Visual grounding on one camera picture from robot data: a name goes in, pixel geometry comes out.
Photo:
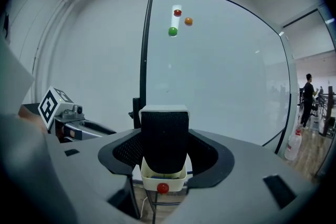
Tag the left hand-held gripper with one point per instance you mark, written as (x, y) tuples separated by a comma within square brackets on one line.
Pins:
[(51, 107)]

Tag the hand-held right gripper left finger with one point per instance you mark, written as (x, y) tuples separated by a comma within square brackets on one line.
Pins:
[(84, 173)]

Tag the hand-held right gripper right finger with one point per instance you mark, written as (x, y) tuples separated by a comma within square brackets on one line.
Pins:
[(236, 191)]

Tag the white eraser with black felt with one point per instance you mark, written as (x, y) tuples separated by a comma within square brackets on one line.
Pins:
[(165, 139)]

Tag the person's left forearm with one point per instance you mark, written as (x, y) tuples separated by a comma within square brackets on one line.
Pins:
[(30, 118)]

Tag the black-framed whiteboard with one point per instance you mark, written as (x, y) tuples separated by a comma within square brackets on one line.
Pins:
[(215, 78)]

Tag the person's left hand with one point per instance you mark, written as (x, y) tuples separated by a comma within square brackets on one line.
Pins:
[(68, 134)]

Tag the clear plastic water jug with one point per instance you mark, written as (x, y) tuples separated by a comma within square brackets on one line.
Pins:
[(293, 146)]

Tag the red round magnet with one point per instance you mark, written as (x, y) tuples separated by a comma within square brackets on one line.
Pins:
[(162, 188), (177, 12)]

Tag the person's grey shirt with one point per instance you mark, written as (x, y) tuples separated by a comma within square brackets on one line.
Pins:
[(13, 81)]

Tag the green round magnet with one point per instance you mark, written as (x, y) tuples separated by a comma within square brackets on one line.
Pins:
[(172, 31)]

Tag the dark wooden railing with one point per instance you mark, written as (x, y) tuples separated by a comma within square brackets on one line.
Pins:
[(328, 110)]

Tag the orange round magnet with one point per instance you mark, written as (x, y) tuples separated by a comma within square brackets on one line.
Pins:
[(188, 21)]

